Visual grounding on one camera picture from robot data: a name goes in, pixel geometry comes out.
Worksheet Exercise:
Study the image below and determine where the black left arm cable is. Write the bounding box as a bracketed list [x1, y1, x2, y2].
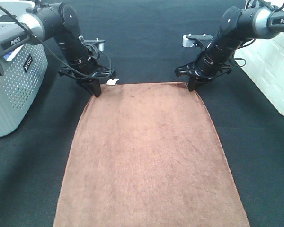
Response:
[0, 0, 113, 79]

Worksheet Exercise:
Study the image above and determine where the grey perforated laundry basket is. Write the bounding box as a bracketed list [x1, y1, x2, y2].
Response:
[0, 14, 48, 137]

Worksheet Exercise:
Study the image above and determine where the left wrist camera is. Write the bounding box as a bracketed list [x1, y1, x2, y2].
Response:
[83, 38, 105, 52]

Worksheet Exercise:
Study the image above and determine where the white storage box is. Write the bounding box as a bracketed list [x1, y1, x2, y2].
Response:
[235, 32, 284, 116]

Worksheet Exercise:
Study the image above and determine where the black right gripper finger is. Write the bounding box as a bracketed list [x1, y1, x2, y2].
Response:
[187, 77, 212, 92]

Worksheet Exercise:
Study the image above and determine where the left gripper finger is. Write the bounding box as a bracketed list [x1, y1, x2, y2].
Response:
[76, 79, 101, 97]

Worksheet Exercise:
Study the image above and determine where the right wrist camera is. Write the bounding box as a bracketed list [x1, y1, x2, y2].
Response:
[182, 34, 213, 49]

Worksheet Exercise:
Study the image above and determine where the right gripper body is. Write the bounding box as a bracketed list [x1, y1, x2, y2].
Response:
[175, 62, 232, 81]

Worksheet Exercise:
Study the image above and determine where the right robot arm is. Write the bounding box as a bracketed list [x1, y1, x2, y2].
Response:
[175, 5, 284, 91]

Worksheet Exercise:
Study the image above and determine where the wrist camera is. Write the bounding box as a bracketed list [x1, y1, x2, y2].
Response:
[182, 34, 213, 49]
[83, 38, 105, 52]

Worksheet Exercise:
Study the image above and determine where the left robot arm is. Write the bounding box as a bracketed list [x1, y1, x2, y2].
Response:
[0, 0, 116, 97]

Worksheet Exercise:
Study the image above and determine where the brown towel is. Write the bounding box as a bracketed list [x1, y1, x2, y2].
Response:
[54, 83, 249, 227]

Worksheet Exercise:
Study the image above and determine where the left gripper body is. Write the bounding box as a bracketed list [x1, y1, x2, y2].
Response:
[58, 65, 116, 83]

